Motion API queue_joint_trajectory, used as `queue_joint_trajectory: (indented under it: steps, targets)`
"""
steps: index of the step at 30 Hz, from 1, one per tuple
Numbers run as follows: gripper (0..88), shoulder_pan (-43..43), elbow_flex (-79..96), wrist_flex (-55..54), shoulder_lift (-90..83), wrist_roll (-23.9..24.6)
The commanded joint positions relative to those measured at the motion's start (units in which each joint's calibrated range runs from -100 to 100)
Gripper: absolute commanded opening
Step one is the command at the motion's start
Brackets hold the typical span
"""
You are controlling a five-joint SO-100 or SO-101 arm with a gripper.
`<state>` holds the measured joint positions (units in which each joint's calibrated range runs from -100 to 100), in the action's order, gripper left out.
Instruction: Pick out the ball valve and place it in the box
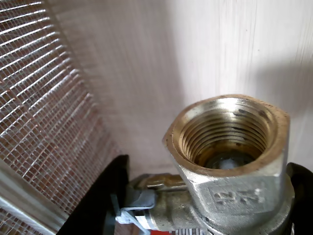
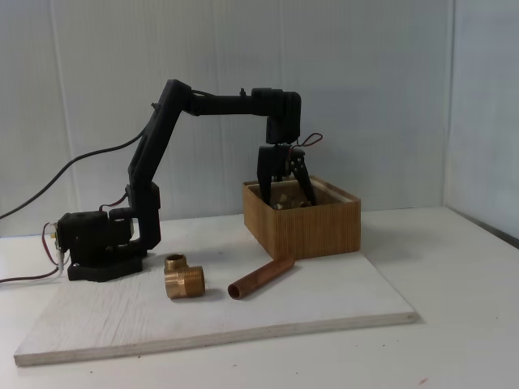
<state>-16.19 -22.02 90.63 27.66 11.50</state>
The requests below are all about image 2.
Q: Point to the wooden box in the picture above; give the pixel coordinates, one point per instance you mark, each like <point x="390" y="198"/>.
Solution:
<point x="316" y="231"/>

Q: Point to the white wooden board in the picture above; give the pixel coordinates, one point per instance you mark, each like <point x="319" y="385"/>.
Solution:
<point x="284" y="304"/>

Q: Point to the copper pipe piece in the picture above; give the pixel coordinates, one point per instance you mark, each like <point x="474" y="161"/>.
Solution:
<point x="263" y="275"/>

